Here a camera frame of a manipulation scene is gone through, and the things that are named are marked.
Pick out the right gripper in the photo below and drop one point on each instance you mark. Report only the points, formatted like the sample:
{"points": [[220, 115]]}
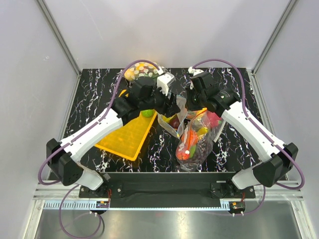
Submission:
{"points": [[190, 106]]}

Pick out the green fake fruit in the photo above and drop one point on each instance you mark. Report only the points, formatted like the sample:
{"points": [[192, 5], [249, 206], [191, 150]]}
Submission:
{"points": [[147, 113]]}

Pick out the polka dot fruit bag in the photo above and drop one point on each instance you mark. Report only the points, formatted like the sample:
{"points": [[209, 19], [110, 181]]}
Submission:
{"points": [[143, 69]]}

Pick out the dark red fake apple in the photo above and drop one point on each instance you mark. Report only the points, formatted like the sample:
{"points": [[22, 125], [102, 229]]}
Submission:
{"points": [[174, 123]]}

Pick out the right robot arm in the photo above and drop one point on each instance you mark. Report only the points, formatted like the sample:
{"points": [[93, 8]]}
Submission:
{"points": [[276, 157]]}

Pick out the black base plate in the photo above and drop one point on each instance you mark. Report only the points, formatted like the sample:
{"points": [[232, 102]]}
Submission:
{"points": [[170, 190]]}

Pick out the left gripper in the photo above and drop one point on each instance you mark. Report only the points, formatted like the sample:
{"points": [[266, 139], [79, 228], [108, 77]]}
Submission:
{"points": [[169, 107]]}

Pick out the yellow plastic tray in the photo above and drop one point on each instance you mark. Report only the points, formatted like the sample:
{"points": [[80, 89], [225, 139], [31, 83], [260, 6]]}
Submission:
{"points": [[127, 141]]}

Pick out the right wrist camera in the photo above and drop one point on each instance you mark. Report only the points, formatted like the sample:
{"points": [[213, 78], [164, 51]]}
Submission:
{"points": [[194, 73]]}

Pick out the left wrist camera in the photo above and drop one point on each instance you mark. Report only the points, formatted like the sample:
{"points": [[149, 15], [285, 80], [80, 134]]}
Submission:
{"points": [[164, 82]]}

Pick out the grapes and orange bag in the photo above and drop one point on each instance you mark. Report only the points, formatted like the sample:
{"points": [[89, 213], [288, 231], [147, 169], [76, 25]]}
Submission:
{"points": [[194, 146]]}

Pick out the connector block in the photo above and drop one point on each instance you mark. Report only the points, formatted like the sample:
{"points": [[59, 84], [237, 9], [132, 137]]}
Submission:
{"points": [[237, 207], [103, 204]]}

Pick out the blue zip fruit bag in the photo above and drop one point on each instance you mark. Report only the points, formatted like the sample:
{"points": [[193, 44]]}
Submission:
{"points": [[164, 122]]}

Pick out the right connector block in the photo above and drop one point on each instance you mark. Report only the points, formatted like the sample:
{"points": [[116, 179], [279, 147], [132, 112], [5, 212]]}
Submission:
{"points": [[237, 207]]}

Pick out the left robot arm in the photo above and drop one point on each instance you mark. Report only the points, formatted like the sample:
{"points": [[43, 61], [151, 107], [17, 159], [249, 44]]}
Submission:
{"points": [[63, 157]]}

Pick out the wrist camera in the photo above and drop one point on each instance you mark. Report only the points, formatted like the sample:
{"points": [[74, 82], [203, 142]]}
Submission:
{"points": [[194, 73], [164, 82]]}

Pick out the left connector block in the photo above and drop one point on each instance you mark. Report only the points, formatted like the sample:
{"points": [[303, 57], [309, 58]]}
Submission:
{"points": [[103, 204]]}

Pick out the banana and apples bag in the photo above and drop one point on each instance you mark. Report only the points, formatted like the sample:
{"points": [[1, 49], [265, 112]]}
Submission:
{"points": [[206, 122]]}

